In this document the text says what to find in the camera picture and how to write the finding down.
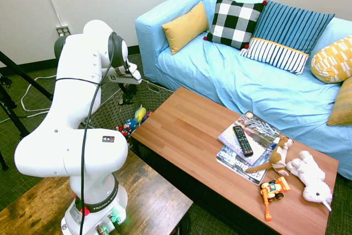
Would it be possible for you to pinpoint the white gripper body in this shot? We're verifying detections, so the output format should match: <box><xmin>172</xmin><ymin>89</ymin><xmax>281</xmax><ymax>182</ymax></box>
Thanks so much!
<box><xmin>108</xmin><ymin>72</ymin><xmax>143</xmax><ymax>86</ymax></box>

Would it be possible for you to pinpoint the black Sony gamepad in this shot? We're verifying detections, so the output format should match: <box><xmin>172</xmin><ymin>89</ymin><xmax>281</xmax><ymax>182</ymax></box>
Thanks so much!
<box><xmin>118</xmin><ymin>83</ymin><xmax>138</xmax><ymax>106</ymax></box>

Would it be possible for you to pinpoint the dark woven wicker basket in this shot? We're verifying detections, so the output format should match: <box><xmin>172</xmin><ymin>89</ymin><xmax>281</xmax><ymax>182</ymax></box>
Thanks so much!
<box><xmin>79</xmin><ymin>79</ymin><xmax>175</xmax><ymax>142</ymax></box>

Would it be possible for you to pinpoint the yellow plush toy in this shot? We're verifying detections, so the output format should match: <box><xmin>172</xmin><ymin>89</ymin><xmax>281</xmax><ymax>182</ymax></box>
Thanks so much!
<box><xmin>134</xmin><ymin>105</ymin><xmax>147</xmax><ymax>123</ymax></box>

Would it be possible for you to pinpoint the Captain America plush figure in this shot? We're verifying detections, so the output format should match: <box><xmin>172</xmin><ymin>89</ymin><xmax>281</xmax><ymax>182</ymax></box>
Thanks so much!
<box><xmin>117</xmin><ymin>118</ymin><xmax>138</xmax><ymax>139</ymax></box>

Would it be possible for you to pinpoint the plain yellow pillow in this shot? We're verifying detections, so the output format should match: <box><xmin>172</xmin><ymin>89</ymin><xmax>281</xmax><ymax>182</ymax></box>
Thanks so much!
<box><xmin>161</xmin><ymin>1</ymin><xmax>210</xmax><ymax>56</ymax></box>

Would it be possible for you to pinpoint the light blue sofa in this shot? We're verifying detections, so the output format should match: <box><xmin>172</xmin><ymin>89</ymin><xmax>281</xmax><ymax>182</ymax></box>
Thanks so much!
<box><xmin>134</xmin><ymin>0</ymin><xmax>352</xmax><ymax>181</ymax></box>

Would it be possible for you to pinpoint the black white checked pillow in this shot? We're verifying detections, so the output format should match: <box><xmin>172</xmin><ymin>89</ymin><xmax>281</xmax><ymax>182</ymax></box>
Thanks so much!
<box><xmin>203</xmin><ymin>0</ymin><xmax>268</xmax><ymax>50</ymax></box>

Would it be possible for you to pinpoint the black TV remote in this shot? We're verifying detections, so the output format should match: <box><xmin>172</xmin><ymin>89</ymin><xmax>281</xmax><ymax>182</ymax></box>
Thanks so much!
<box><xmin>232</xmin><ymin>125</ymin><xmax>254</xmax><ymax>157</ymax></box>

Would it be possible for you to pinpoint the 425 Business magazine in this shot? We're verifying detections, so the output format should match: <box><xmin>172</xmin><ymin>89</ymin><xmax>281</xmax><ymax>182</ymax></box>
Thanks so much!
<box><xmin>216</xmin><ymin>143</ymin><xmax>276</xmax><ymax>186</ymax></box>

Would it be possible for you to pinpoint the magazine with landscape cover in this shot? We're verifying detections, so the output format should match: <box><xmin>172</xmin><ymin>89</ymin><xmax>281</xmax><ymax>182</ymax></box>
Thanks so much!
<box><xmin>217</xmin><ymin>110</ymin><xmax>282</xmax><ymax>166</ymax></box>

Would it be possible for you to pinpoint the white navy striped pillow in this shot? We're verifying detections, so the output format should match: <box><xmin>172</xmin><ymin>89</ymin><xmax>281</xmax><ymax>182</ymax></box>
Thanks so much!
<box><xmin>238</xmin><ymin>37</ymin><xmax>310</xmax><ymax>76</ymax></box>

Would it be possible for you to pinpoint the blue striped pillow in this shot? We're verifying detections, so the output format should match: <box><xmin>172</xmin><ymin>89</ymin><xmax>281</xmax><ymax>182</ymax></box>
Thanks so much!
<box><xmin>251</xmin><ymin>0</ymin><xmax>336</xmax><ymax>56</ymax></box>

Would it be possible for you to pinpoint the orange toy excavator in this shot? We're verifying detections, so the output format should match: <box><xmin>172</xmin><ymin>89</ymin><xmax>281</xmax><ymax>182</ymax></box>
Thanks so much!
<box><xmin>260</xmin><ymin>176</ymin><xmax>292</xmax><ymax>222</ymax></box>

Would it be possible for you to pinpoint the yellow white patterned pillow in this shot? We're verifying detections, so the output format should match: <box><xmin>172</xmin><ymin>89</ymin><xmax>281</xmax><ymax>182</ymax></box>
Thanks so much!
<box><xmin>310</xmin><ymin>35</ymin><xmax>352</xmax><ymax>84</ymax></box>

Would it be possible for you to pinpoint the white unicorn plush toy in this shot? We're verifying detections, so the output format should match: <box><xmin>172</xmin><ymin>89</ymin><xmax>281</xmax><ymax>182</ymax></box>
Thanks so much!
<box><xmin>285</xmin><ymin>150</ymin><xmax>333</xmax><ymax>212</ymax></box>

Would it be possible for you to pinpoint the mustard burlap pillow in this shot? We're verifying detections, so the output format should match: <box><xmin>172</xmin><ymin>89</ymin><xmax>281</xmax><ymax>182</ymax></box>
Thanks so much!
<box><xmin>326</xmin><ymin>76</ymin><xmax>352</xmax><ymax>127</ymax></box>

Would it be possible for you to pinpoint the wall power outlet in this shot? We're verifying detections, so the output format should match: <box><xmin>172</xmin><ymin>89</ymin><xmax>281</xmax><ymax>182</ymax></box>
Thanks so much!
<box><xmin>56</xmin><ymin>25</ymin><xmax>72</xmax><ymax>37</ymax></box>

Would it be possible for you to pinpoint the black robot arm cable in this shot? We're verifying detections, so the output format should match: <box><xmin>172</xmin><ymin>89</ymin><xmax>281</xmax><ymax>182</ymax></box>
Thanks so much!
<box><xmin>54</xmin><ymin>31</ymin><xmax>132</xmax><ymax>235</ymax></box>

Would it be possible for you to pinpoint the black camera tripod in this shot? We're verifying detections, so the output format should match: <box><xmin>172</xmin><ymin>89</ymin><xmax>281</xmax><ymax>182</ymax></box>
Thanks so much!
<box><xmin>0</xmin><ymin>50</ymin><xmax>54</xmax><ymax>171</ymax></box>

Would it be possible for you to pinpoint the white floor cable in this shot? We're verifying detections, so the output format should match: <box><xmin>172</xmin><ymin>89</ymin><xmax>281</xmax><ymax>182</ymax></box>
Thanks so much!
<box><xmin>20</xmin><ymin>74</ymin><xmax>58</xmax><ymax>119</ymax></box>

